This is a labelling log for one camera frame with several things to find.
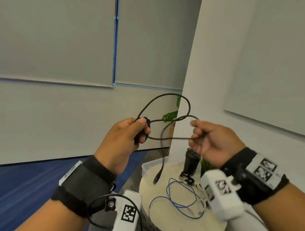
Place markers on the person's right hand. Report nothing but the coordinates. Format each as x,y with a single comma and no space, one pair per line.
219,145

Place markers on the person's left hand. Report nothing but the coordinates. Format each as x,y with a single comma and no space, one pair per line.
116,145

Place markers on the clear plastic storage bin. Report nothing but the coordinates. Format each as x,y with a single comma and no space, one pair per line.
152,164

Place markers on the person's left forearm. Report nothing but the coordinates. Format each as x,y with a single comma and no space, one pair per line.
52,219

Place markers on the person's right forearm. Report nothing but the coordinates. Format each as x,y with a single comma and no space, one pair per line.
283,209

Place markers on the person's dark trousers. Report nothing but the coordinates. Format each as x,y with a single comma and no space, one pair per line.
104,219

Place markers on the small potted grass plant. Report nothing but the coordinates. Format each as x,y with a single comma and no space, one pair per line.
205,166

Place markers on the black marker wristband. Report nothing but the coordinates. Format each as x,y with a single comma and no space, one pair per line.
240,164
83,183

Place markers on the black tumbler with lid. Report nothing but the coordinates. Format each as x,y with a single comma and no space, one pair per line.
191,161

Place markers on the large leafy green plant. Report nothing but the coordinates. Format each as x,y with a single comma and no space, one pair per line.
170,116

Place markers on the round white table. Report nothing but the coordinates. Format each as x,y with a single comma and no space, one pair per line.
166,214

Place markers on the white wall whiteboard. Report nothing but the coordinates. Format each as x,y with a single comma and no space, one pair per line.
274,71

